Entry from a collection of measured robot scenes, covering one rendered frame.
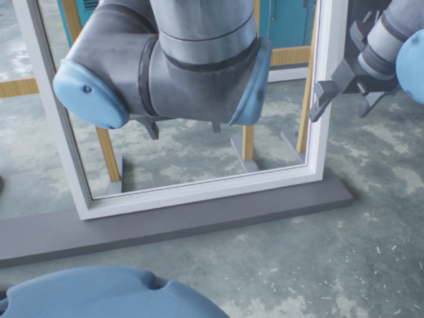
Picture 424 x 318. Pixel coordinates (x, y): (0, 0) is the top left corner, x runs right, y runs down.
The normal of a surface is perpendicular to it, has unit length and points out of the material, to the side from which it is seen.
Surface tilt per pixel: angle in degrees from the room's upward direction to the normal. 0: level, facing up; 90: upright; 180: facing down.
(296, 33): 90
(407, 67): 94
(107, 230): 0
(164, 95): 89
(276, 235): 0
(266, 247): 0
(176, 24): 111
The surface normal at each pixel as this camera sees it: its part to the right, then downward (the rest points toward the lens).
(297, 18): 0.20, 0.58
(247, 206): -0.04, -0.80
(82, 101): -0.31, 0.85
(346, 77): -0.95, 0.11
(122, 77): -0.27, 0.25
